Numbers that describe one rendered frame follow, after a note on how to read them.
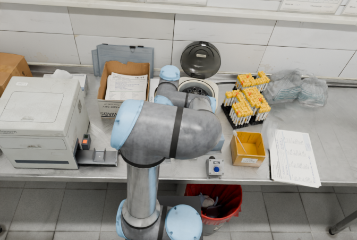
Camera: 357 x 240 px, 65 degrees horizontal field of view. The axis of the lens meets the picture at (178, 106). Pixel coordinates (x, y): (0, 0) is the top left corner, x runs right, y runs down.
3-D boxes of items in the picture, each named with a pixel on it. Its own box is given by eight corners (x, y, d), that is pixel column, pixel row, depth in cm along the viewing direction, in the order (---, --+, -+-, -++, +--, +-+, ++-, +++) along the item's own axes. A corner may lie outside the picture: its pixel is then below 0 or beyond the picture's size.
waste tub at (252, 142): (232, 165, 133) (237, 154, 125) (229, 142, 142) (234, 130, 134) (260, 167, 133) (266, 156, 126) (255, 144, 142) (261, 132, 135)
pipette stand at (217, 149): (201, 155, 135) (204, 144, 128) (198, 143, 140) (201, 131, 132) (221, 154, 137) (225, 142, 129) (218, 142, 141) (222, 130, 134)
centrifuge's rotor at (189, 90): (178, 109, 146) (179, 100, 140) (181, 88, 156) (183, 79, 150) (207, 114, 145) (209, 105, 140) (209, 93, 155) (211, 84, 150)
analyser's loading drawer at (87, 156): (70, 164, 124) (67, 159, 120) (73, 152, 128) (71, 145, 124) (117, 165, 126) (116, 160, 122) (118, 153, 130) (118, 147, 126)
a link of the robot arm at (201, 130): (236, 122, 56) (217, 91, 104) (182, 113, 56) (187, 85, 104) (225, 176, 58) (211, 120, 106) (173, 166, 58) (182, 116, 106)
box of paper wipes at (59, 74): (42, 97, 151) (35, 80, 141) (46, 82, 158) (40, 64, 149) (85, 97, 153) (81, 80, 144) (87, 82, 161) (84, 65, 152)
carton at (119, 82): (99, 118, 144) (95, 99, 133) (107, 79, 163) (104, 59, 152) (147, 120, 146) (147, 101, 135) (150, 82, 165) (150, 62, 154)
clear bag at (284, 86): (266, 106, 160) (278, 84, 146) (252, 86, 170) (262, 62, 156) (304, 99, 166) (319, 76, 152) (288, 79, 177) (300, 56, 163)
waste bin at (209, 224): (176, 242, 190) (183, 219, 157) (176, 190, 214) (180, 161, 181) (231, 242, 193) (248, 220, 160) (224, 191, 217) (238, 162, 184)
